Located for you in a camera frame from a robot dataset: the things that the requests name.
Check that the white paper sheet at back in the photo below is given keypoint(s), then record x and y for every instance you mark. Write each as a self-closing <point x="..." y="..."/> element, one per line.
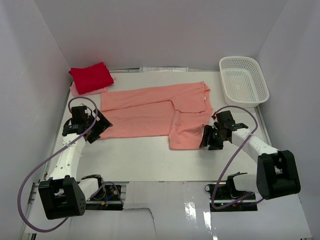
<point x="163" y="69"/>

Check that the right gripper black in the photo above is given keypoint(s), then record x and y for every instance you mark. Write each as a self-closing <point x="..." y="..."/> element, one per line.
<point x="207" y="134"/>

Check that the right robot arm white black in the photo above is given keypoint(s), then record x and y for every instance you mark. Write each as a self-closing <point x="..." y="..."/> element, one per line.
<point x="276" y="171"/>

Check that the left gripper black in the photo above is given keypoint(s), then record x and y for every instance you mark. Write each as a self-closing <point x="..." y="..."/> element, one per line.
<point x="102" y="124"/>

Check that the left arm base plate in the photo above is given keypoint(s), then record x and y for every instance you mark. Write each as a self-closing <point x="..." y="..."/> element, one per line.
<point x="108" y="199"/>

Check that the salmon pink t shirt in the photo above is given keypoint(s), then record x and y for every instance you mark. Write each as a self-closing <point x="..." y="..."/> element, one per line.
<point x="178" y="111"/>

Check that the white perforated plastic basket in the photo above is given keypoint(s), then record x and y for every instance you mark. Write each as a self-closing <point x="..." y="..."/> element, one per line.
<point x="242" y="81"/>

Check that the folded red t shirt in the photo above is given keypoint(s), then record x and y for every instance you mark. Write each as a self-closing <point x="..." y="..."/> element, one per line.
<point x="92" y="78"/>

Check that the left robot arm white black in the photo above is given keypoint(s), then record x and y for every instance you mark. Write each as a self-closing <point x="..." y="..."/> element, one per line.
<point x="62" y="195"/>

